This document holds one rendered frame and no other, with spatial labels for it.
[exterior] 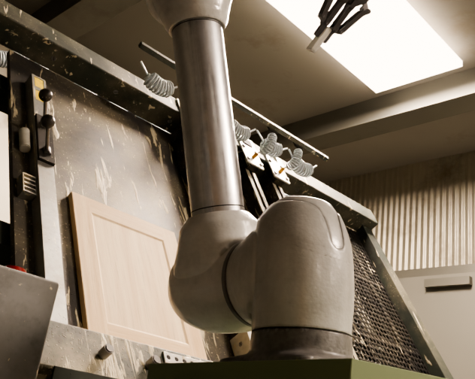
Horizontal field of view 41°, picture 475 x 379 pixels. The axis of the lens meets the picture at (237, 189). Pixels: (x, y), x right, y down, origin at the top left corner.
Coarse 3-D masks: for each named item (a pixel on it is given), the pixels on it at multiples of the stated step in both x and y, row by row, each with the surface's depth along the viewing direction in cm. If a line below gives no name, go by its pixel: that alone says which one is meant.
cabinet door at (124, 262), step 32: (96, 224) 176; (128, 224) 186; (96, 256) 166; (128, 256) 176; (160, 256) 187; (96, 288) 158; (128, 288) 167; (160, 288) 176; (96, 320) 150; (128, 320) 158; (160, 320) 167; (192, 352) 167
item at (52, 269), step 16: (32, 80) 199; (32, 96) 193; (32, 112) 188; (32, 128) 184; (32, 144) 179; (32, 160) 175; (48, 176) 171; (48, 192) 167; (32, 208) 163; (48, 208) 162; (32, 224) 160; (48, 224) 158; (48, 240) 154; (48, 256) 150; (48, 272) 147; (64, 288) 147; (64, 304) 143; (64, 320) 140
